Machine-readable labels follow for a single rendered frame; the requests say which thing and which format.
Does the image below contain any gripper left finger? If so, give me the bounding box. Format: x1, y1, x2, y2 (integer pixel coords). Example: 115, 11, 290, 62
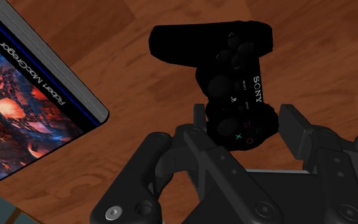
89, 103, 284, 224

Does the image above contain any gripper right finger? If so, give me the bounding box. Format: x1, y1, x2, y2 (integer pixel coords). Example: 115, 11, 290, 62
277, 104, 358, 224

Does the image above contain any black game controller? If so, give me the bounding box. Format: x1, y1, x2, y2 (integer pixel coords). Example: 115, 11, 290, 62
148, 20, 280, 152

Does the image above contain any book with red-blue cover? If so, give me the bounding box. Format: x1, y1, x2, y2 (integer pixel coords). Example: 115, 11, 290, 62
0, 0, 110, 186

